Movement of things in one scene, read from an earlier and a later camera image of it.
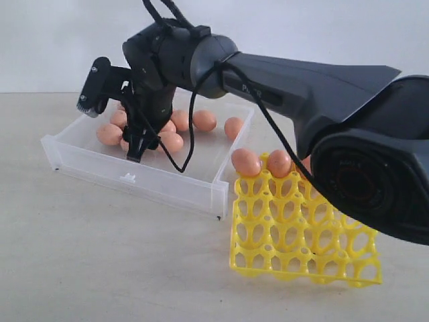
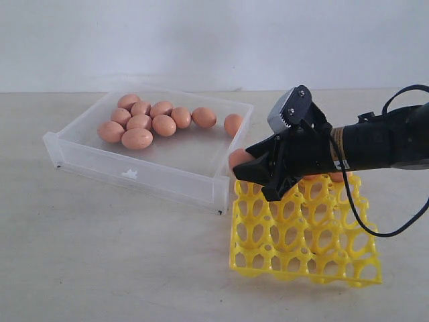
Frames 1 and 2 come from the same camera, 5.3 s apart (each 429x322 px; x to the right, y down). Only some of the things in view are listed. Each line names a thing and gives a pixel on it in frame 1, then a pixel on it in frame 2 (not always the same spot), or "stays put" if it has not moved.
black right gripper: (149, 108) to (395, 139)
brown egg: (180, 119) stays put
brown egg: (119, 118) stays put
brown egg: (245, 162) stays put
